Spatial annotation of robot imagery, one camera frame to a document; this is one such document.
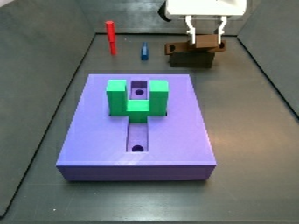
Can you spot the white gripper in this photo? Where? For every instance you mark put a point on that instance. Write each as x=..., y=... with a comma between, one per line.
x=191, y=8

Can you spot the brown T-shaped block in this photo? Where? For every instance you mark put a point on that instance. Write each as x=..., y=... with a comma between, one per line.
x=205, y=43

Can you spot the blue peg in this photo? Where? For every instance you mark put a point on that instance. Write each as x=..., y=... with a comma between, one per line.
x=144, y=51

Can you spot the red peg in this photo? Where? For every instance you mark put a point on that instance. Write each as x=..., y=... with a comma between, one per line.
x=111, y=36

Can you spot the green U-shaped block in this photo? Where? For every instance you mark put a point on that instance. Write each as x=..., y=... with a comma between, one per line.
x=137, y=109

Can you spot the purple base block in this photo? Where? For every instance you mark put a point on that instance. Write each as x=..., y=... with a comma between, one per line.
x=167, y=149

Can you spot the dark grey fixture bracket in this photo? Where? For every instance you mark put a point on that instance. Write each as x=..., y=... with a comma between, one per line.
x=191, y=59

